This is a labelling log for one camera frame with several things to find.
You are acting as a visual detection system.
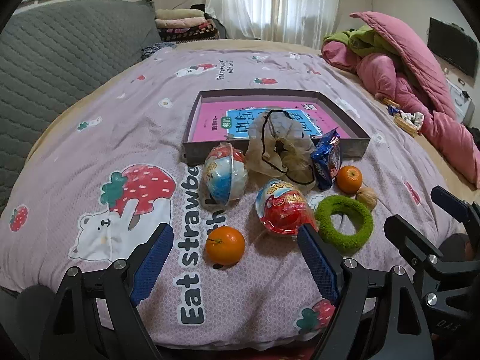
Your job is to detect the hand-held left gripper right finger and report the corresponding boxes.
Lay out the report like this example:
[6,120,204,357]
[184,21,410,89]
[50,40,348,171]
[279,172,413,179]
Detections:
[296,223,432,360]

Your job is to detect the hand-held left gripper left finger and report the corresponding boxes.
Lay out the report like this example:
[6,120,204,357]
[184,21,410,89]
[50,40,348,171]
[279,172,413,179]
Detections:
[41,222,175,360]

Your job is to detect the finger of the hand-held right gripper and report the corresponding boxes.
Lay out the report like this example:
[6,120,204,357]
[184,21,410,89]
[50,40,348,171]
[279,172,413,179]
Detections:
[384,214,443,282]
[431,185,480,233]

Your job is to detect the green fuzzy ring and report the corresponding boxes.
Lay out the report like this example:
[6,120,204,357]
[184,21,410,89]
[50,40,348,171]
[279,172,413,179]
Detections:
[314,195,374,251]

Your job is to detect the walnut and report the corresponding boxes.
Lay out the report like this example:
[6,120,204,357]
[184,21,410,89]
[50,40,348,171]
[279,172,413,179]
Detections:
[355,188,377,211]

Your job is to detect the red toy egg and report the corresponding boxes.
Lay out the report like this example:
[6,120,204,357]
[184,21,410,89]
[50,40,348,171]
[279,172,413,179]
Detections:
[255,179,319,237]

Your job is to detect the large orange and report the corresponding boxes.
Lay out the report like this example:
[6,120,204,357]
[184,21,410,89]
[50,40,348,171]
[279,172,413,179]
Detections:
[205,226,246,266]

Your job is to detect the small orange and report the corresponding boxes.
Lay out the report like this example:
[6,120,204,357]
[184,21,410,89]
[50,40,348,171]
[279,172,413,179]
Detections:
[336,165,364,194]

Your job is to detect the shallow purple cardboard box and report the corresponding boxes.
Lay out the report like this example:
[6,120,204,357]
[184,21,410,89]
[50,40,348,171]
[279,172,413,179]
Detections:
[182,90,371,164]

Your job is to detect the blue snack packet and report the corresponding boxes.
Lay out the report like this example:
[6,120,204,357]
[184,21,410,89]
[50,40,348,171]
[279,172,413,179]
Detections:
[311,128,343,191]

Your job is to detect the blue and white toy egg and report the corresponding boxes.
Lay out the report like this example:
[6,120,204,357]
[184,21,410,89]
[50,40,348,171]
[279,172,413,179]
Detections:
[203,143,249,207]

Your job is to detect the beige mesh drawstring bag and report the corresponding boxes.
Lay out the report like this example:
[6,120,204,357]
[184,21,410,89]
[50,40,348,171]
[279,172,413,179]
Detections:
[245,109,317,187]

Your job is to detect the beige bed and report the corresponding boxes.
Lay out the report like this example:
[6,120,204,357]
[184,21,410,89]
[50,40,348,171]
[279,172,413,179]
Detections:
[22,37,480,203]

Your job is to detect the long biscuit packet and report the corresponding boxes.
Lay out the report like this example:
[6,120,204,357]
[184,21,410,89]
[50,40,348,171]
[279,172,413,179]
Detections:
[394,114,419,138]

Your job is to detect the white patterned scrunchie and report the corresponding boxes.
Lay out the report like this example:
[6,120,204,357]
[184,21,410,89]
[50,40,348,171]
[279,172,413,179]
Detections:
[399,110,425,127]

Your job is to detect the white cabinet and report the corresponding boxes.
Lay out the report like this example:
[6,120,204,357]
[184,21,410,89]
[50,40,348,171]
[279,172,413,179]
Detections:
[448,79,475,124]

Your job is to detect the pink quilt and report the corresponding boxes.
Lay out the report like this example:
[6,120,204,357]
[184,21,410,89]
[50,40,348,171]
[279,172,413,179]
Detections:
[321,11,480,190]

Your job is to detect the black television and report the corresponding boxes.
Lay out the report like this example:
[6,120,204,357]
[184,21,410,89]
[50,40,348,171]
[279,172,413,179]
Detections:
[428,17,479,77]

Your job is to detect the pink book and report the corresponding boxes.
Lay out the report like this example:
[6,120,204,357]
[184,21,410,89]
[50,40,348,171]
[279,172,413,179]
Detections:
[187,101,361,143]

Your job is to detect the green blanket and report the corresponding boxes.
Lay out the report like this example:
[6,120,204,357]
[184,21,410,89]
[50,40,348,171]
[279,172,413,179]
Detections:
[323,25,398,61]

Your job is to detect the dark floral cloth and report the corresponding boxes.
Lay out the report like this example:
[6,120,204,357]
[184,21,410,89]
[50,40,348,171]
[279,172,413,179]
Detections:
[140,41,177,61]

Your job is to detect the grey quilted headboard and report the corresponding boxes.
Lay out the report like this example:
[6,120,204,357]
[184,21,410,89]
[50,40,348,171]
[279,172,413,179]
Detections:
[0,0,164,211]

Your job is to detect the dark patterned folded blanket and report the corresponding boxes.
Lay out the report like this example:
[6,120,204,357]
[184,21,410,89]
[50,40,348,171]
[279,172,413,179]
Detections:
[159,22,220,43]

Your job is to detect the pink folded blanket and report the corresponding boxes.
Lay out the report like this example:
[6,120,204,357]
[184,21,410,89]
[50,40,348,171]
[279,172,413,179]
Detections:
[155,17,206,29]

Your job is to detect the beige folded blanket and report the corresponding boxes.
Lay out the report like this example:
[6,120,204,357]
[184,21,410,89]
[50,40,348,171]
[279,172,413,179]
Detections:
[155,7,205,20]

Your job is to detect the white sheer curtain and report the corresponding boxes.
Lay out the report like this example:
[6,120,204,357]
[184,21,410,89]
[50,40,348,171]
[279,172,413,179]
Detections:
[204,0,351,49]

